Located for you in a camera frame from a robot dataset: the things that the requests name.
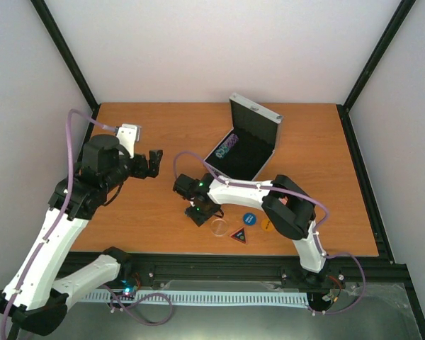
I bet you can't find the aluminium poker case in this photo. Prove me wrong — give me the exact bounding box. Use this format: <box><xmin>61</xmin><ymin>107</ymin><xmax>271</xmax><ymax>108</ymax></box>
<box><xmin>205</xmin><ymin>93</ymin><xmax>283</xmax><ymax>181</ymax></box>

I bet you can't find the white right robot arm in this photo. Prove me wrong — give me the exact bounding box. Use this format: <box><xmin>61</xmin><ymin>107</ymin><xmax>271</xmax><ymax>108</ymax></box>
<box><xmin>173</xmin><ymin>173</ymin><xmax>326</xmax><ymax>273</ymax></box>

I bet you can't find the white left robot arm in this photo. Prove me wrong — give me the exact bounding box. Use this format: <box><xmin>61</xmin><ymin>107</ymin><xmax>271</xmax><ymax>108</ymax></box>
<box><xmin>0</xmin><ymin>124</ymin><xmax>163</xmax><ymax>339</ymax></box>

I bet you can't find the clear round disc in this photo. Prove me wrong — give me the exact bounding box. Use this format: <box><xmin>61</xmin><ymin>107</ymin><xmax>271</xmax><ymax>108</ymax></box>
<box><xmin>210</xmin><ymin>218</ymin><xmax>228</xmax><ymax>237</ymax></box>

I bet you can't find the black red triangle token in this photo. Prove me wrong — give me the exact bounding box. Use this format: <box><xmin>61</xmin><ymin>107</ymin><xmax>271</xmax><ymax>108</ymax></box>
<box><xmin>229</xmin><ymin>227</ymin><xmax>247</xmax><ymax>244</ymax></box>

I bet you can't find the blue round token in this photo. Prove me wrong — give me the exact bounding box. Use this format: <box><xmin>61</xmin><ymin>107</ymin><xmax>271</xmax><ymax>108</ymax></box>
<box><xmin>242</xmin><ymin>212</ymin><xmax>257</xmax><ymax>226</ymax></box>

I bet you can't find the orange round token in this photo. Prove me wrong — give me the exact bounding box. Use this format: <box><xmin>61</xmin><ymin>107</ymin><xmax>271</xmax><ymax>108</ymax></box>
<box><xmin>261</xmin><ymin>219</ymin><xmax>274</xmax><ymax>232</ymax></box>

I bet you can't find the purple poker chip stack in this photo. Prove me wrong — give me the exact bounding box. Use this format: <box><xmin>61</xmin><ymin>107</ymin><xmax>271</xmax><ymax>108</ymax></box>
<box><xmin>215</xmin><ymin>134</ymin><xmax>239</xmax><ymax>159</ymax></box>

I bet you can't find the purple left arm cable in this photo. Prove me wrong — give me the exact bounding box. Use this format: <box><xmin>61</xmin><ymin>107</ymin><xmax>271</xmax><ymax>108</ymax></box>
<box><xmin>0</xmin><ymin>108</ymin><xmax>174</xmax><ymax>337</ymax></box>

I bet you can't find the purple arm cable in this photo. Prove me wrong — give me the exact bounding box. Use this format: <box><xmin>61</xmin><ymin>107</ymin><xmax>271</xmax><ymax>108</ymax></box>
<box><xmin>0</xmin><ymin>108</ymin><xmax>174</xmax><ymax>337</ymax></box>
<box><xmin>172</xmin><ymin>150</ymin><xmax>367</xmax><ymax>315</ymax></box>

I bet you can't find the white cable duct strip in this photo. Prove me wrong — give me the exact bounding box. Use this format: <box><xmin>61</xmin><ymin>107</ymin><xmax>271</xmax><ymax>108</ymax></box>
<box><xmin>78</xmin><ymin>287</ymin><xmax>319</xmax><ymax>307</ymax></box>

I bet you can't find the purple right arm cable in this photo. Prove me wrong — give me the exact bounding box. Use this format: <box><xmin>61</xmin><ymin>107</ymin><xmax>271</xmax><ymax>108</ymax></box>
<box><xmin>172</xmin><ymin>150</ymin><xmax>367</xmax><ymax>315</ymax></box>

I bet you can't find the black aluminium frame rail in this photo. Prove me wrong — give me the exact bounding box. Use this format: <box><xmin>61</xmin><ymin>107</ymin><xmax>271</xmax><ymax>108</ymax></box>
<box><xmin>131</xmin><ymin>253</ymin><xmax>411</xmax><ymax>286</ymax></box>

